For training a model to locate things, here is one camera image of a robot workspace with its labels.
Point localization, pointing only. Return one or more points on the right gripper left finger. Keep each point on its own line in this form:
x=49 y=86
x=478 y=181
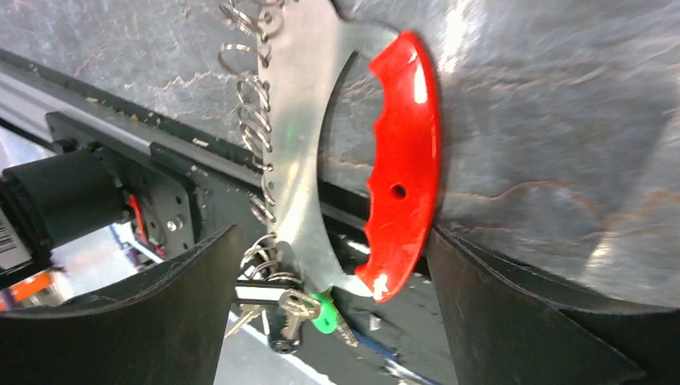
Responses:
x=164 y=325

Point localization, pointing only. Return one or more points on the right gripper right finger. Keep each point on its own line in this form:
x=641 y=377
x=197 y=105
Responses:
x=507 y=322

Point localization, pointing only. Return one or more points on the black tagged key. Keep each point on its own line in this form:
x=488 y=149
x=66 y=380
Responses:
x=261 y=299

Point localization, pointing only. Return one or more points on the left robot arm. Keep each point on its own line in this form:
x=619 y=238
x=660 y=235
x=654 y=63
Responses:
x=50 y=202

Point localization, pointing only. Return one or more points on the green tagged key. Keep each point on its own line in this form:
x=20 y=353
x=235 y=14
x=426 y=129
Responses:
x=330 y=320

